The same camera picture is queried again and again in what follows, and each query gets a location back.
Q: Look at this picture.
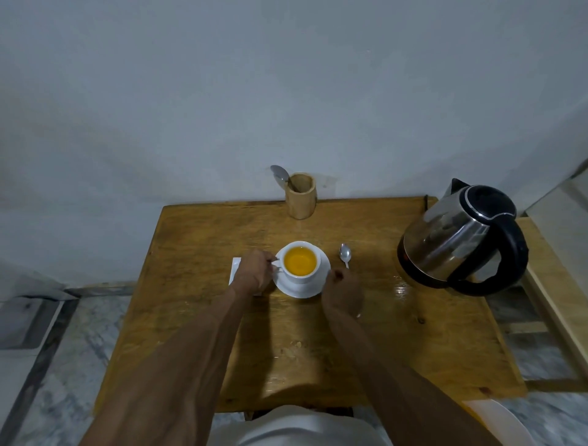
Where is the person's left hand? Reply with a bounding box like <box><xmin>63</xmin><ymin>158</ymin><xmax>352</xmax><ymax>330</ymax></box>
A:
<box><xmin>230</xmin><ymin>248</ymin><xmax>279</xmax><ymax>296</ymax></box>

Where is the person's right hand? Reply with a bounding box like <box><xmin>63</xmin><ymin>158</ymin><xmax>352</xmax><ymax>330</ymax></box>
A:
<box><xmin>321</xmin><ymin>269</ymin><xmax>365</xmax><ymax>319</ymax></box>

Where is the white tea cup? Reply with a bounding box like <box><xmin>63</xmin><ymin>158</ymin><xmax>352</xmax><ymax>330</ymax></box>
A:
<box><xmin>272</xmin><ymin>241</ymin><xmax>324</xmax><ymax>285</ymax></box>

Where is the person's left forearm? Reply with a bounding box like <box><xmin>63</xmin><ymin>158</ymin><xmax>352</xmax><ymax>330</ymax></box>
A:
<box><xmin>80</xmin><ymin>285</ymin><xmax>262</xmax><ymax>446</ymax></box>

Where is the person's right forearm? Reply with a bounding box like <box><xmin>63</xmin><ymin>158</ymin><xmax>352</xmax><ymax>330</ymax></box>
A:
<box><xmin>324</xmin><ymin>307</ymin><xmax>503</xmax><ymax>446</ymax></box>

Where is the yellow tea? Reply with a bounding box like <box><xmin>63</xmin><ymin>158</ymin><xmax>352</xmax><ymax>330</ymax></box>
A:
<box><xmin>284</xmin><ymin>247</ymin><xmax>318</xmax><ymax>277</ymax></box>

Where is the white paper napkin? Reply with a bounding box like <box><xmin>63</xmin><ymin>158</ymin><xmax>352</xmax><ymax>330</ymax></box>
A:
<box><xmin>229</xmin><ymin>257</ymin><xmax>262</xmax><ymax>297</ymax></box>

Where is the white saucer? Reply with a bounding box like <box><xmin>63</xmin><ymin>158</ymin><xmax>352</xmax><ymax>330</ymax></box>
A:
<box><xmin>273</xmin><ymin>248</ymin><xmax>331</xmax><ymax>299</ymax></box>

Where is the bamboo cutlery holder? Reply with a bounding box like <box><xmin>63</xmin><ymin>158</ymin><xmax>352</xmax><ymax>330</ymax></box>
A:
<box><xmin>285</xmin><ymin>172</ymin><xmax>318</xmax><ymax>220</ymax></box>

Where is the person's white garment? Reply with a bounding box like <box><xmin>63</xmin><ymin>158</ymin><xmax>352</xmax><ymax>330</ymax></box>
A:
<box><xmin>209</xmin><ymin>405</ymin><xmax>391</xmax><ymax>446</ymax></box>

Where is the white plate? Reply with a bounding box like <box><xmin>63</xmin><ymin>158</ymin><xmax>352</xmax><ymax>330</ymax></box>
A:
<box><xmin>462</xmin><ymin>399</ymin><xmax>536</xmax><ymax>446</ymax></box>

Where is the metal spoon with dark handle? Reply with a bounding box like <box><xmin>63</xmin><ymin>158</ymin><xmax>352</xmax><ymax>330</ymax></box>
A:
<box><xmin>270</xmin><ymin>165</ymin><xmax>299</xmax><ymax>193</ymax></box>

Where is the steel electric kettle black handle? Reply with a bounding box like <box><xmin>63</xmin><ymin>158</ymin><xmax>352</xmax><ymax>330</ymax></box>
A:
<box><xmin>397</xmin><ymin>178</ymin><xmax>530</xmax><ymax>297</ymax></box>

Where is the wooden bench frame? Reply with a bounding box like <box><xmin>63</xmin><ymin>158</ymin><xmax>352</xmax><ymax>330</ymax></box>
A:
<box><xmin>498</xmin><ymin>216</ymin><xmax>588</xmax><ymax>393</ymax></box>

